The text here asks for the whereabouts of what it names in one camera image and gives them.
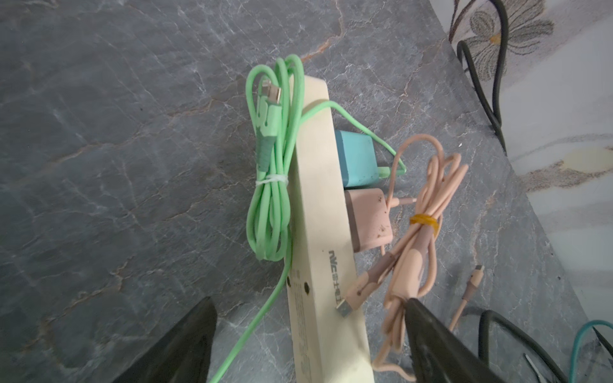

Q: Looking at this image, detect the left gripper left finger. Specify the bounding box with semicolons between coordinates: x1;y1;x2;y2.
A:
115;297;217;382

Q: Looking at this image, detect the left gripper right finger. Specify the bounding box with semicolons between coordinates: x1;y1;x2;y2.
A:
405;298;502;383

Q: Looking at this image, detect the beige power strip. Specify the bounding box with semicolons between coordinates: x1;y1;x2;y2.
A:
286;75;375;383

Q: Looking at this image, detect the teal cable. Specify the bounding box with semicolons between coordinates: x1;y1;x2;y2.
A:
567;319;613;383

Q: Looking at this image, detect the pink charger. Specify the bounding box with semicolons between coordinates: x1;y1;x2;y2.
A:
345;188;393;253

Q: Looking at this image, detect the teal charger far end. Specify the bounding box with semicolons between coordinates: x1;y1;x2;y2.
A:
335;130;379;188

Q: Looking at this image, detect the black power strip cable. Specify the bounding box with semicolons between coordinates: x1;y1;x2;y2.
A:
456;0;571;383

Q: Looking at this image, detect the pink cable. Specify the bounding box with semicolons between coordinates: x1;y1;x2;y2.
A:
334;133;485;374

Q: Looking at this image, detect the light green cable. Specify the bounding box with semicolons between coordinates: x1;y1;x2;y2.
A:
208;53;408;383

